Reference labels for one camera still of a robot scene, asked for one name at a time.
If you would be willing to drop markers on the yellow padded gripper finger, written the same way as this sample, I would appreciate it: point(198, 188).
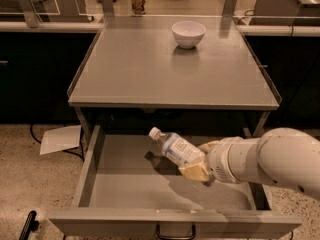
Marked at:
point(198, 171)
point(207, 146)

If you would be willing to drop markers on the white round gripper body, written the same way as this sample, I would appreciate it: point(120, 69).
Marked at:
point(222, 159)

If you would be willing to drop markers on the blue plastic water bottle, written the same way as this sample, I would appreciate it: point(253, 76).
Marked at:
point(175, 148)

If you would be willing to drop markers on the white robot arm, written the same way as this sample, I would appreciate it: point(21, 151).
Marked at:
point(282, 157)

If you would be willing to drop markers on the grey open top drawer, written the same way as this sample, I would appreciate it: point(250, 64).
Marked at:
point(126, 189)

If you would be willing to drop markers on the grey metal counter cabinet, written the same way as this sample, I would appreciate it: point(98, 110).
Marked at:
point(136, 63)

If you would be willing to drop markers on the white ceramic bowl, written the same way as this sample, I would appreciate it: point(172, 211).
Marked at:
point(188, 34)

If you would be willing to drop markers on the white paper sheet on floor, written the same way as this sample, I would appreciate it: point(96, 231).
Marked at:
point(60, 139)

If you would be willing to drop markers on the black object bottom left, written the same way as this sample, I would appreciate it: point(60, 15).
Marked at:
point(31, 224)

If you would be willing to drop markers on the right grey metal post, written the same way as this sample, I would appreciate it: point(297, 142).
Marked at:
point(229, 7)

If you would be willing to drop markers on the left grey metal post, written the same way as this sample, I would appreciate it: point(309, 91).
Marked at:
point(31, 17)

